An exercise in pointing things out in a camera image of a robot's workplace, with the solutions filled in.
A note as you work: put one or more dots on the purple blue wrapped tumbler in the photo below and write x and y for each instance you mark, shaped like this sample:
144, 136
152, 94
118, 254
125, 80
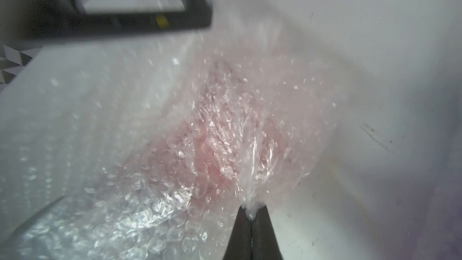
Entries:
426, 217

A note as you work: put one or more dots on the red black ribbed vase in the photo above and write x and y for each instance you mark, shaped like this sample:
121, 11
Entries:
241, 132

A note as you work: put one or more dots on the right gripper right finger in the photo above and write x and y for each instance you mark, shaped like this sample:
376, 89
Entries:
264, 241

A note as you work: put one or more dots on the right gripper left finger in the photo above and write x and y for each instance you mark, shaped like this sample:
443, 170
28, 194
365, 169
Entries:
240, 242

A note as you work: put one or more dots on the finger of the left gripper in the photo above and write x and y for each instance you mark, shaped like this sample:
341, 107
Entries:
67, 20

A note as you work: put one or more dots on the clear bubble wrap sheet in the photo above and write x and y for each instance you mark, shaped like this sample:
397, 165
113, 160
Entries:
74, 123

